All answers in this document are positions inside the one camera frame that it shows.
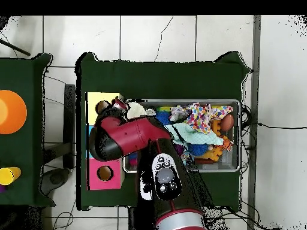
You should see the cream knitted cloth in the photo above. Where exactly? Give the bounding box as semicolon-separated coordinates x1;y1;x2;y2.
125;101;148;120

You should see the polka dot colourful cloth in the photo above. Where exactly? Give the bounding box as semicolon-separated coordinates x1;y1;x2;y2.
184;102;234;135

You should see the wooden box with three holes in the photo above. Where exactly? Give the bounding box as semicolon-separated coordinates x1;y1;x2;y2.
85;92;125;191

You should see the blue spiky rubber ball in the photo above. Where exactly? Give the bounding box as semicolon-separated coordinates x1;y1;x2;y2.
155;111;173;126

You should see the black upright panel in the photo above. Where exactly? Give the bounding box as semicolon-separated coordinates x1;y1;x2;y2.
63;83;77;170

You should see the mint green fuzzy cloth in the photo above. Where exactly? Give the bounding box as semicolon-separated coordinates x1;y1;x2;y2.
167;122;225;147

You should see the dark green side table cloth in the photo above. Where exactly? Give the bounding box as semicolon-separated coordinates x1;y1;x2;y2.
0;52;55;208

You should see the grey round floor base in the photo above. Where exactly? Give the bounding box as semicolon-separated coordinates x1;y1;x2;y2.
43;168;70;192

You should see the brown toy football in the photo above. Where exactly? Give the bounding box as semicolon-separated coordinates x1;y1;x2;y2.
220;114;236;133

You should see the yellow plastic cup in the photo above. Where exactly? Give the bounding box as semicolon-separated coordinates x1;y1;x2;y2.
0;167;22;186

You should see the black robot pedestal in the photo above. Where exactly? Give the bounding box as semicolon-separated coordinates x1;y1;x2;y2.
127;205;159;230

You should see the shallow wire mesh bin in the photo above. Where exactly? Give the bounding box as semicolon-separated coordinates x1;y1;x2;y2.
122;98;242;173

